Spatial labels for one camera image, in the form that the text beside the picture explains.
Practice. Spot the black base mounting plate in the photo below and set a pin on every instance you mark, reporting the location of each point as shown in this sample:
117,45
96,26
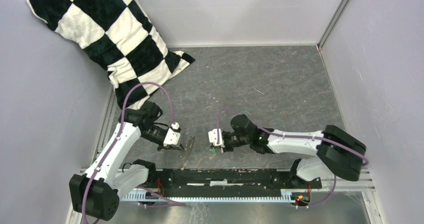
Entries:
216,191

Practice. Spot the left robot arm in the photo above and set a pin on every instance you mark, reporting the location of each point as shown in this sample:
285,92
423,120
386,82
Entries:
99,190

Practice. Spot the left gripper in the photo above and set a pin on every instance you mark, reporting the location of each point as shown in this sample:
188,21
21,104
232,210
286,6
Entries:
179,147

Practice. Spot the metal key organizer plate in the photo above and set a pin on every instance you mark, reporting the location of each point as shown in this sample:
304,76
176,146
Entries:
187,153

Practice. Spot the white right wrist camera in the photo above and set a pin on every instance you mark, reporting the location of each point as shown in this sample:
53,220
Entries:
215,138

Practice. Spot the aluminium corner profile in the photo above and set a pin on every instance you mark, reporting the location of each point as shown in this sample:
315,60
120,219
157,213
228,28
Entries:
332,24

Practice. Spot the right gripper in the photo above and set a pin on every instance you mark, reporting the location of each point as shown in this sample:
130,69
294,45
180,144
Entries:
226,149

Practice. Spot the black and white checkered pillow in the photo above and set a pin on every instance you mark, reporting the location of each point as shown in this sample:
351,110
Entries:
118,36

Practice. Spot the aluminium frame rail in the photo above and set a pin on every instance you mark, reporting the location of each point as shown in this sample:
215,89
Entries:
361,182

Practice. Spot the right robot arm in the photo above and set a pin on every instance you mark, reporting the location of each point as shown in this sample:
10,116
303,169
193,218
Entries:
330,152

